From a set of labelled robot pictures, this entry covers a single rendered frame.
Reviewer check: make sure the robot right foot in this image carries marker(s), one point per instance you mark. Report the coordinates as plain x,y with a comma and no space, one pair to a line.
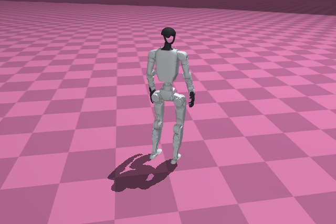
173,161

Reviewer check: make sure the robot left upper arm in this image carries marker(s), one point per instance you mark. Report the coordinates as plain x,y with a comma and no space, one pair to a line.
151,63

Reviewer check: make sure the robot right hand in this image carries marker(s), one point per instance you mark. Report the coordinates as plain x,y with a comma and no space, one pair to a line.
193,98

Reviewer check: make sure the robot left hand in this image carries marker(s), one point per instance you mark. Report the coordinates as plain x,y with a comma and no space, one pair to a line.
151,92

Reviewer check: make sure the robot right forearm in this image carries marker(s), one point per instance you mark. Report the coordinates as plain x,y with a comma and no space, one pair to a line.
189,83

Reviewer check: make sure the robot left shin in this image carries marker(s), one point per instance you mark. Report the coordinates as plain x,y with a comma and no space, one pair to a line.
156,135

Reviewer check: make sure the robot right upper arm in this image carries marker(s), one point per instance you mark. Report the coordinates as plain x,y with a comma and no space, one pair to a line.
183,57

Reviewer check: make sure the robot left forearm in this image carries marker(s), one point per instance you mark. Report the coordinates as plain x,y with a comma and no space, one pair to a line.
151,82

